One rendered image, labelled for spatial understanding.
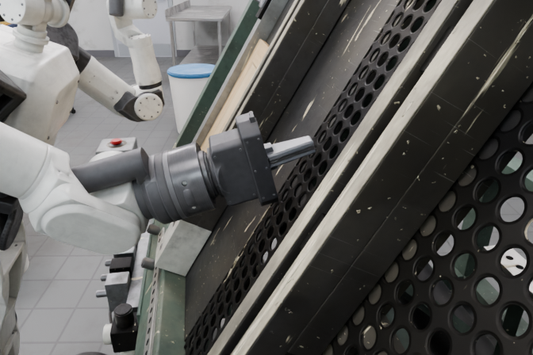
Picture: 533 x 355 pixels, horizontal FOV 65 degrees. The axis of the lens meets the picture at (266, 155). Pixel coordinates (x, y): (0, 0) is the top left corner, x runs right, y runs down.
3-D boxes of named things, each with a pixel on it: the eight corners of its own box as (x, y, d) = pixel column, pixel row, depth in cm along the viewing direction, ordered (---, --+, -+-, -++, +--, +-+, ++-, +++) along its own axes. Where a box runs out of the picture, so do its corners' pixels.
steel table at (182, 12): (233, 58, 758) (231, -1, 716) (224, 85, 576) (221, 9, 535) (193, 58, 757) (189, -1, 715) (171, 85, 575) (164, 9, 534)
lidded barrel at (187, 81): (226, 121, 442) (224, 63, 416) (218, 139, 396) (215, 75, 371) (180, 120, 445) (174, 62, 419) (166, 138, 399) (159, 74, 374)
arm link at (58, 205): (118, 262, 51) (5, 227, 42) (119, 206, 57) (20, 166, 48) (153, 234, 49) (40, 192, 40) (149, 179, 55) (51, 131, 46)
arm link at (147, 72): (159, 45, 110) (174, 112, 119) (148, 40, 118) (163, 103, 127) (118, 54, 106) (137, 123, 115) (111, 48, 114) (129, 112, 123)
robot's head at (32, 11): (-9, 26, 77) (0, -21, 74) (37, 30, 86) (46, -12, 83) (18, 41, 75) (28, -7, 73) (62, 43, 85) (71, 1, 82)
